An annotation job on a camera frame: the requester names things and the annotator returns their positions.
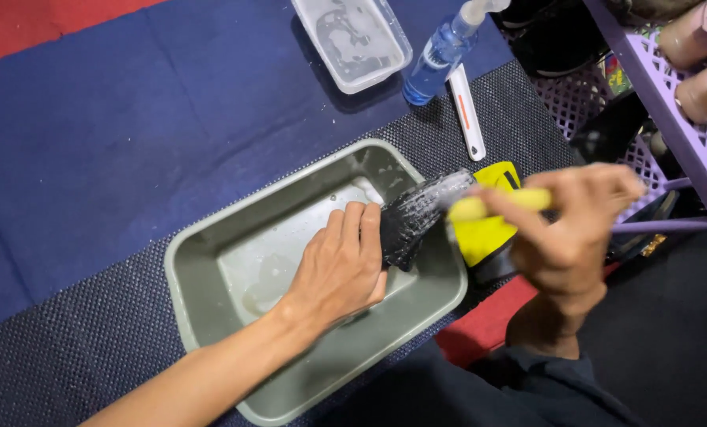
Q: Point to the person's left hand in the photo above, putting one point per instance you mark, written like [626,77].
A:
[335,279]

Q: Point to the person's right hand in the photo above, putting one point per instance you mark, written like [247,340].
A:
[567,249]

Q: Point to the person's right fingers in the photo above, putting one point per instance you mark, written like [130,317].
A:
[590,181]

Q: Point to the yellow scrubbing brush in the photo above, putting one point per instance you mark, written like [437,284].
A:
[469,209]

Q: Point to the black and yellow shoe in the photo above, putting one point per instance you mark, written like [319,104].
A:
[412,219]

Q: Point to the glossy black shoe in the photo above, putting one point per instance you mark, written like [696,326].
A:
[608,127]

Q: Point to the dark shoe with gold trim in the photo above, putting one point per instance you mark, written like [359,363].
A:
[644,231]

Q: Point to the purple plastic shoe rack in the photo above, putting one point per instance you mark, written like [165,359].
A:
[679,130]

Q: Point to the white tool with orange stripe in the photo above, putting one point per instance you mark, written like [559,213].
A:
[467,115]

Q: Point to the beige shoe with flower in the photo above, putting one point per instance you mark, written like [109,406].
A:
[691,35]
[706,92]

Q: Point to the black shoe with white sole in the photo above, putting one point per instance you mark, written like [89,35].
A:
[552,35]

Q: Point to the person's dark trousers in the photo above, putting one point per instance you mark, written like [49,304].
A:
[656,344]

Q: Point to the blue spray bottle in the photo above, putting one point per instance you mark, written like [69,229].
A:
[439,56]

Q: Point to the clear plastic container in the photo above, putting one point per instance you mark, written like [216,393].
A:
[353,41]

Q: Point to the grey-green plastic basin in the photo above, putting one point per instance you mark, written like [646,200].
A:
[353,362]

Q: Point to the blue floor cloth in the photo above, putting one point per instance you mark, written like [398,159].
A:
[122,148]

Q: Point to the black non-slip mat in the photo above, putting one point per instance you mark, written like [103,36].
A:
[92,350]

